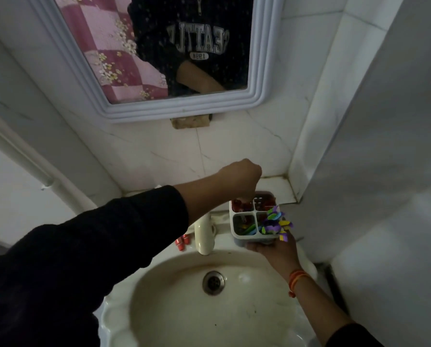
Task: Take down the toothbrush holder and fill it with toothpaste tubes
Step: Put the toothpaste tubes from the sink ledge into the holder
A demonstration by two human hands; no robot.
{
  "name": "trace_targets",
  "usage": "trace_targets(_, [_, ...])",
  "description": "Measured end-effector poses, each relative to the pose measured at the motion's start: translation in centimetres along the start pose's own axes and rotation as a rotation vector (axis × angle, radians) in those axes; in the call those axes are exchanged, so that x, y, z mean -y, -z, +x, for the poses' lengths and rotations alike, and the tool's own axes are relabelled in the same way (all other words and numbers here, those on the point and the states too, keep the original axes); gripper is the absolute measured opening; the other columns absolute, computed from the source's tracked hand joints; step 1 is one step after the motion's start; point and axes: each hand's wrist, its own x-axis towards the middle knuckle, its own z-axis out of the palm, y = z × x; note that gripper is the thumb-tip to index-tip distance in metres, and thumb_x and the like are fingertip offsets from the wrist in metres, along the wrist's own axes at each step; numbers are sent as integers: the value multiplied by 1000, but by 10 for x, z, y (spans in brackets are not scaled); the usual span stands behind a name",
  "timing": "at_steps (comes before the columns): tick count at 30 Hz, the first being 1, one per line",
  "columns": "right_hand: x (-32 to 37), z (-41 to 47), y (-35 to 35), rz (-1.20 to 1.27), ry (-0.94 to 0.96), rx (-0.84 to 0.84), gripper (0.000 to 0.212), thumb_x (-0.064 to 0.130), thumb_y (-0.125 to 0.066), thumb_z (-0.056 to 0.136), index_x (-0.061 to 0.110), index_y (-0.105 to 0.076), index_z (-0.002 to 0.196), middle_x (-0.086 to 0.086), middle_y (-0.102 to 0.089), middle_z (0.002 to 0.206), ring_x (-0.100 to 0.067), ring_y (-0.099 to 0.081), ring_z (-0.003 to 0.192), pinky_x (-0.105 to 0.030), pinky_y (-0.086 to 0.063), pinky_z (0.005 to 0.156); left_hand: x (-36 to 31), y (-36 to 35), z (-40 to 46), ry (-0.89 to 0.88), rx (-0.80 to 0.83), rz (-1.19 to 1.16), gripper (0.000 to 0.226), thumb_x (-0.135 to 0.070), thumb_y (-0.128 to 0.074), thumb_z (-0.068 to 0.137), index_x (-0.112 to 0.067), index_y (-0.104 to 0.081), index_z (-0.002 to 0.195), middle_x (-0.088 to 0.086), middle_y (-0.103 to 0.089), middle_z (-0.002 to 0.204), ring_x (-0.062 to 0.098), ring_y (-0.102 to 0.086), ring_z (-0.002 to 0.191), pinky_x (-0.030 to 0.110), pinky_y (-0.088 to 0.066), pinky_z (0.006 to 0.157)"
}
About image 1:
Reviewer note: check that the cream ceramic sink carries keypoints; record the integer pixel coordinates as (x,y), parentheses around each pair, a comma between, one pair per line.
(186,314)

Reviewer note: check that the green blue toothbrush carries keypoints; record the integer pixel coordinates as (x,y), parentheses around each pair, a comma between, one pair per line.
(274,213)

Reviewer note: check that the person's right thumb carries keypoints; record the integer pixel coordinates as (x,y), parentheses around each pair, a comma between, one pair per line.
(291,239)

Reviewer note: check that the person's right forearm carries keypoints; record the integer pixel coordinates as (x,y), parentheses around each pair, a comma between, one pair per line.
(324,310)

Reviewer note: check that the person's right hand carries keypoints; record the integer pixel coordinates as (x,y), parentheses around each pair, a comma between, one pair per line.
(282,254)

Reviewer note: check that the white wall pipe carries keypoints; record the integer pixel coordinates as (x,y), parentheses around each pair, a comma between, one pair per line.
(31,158)

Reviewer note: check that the purple yellow toothbrush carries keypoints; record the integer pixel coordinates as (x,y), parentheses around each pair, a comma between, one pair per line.
(283,227)

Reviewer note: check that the metal sink drain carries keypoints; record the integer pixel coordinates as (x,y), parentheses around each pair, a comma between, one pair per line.
(213,282)

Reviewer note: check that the brown block under mirror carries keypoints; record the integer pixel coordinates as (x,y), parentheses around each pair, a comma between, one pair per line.
(190,122)

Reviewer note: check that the white toothbrush holder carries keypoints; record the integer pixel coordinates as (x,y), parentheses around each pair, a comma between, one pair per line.
(253,215)

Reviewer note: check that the red tube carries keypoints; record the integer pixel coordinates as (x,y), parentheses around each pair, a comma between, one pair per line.
(182,242)

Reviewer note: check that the red items in holder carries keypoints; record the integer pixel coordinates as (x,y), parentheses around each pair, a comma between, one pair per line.
(262,203)

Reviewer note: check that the person's left fingers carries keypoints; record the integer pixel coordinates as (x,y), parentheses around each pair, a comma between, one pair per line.
(247,197)

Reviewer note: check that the white framed wall mirror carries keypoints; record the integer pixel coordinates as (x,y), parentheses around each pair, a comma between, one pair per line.
(172,50)

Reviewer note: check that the person's left forearm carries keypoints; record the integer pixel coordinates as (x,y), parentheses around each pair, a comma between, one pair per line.
(157,220)

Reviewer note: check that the orange wrist thread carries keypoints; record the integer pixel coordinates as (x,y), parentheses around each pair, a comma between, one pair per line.
(297,278)

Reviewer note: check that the person's left hand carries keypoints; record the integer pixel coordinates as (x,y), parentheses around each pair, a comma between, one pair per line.
(237,178)

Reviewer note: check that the cream sink tap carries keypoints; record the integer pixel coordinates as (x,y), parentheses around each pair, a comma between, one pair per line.
(205,234)

